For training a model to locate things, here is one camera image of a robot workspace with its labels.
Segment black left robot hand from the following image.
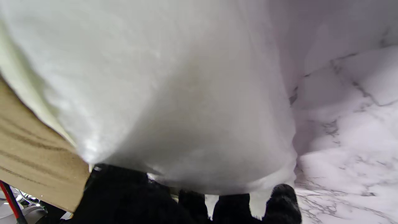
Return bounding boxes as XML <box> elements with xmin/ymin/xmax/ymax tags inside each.
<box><xmin>70</xmin><ymin>163</ymin><xmax>303</xmax><ymax>224</ymax></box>

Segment brown pillowcase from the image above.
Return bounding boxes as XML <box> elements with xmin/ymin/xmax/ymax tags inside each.
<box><xmin>0</xmin><ymin>75</ymin><xmax>91</xmax><ymax>213</ymax></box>

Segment white pillow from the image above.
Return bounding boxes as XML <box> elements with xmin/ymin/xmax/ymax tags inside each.
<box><xmin>0</xmin><ymin>0</ymin><xmax>298</xmax><ymax>219</ymax></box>

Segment red black right arm cable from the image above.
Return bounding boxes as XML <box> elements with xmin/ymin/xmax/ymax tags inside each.
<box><xmin>0</xmin><ymin>180</ymin><xmax>28</xmax><ymax>224</ymax></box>

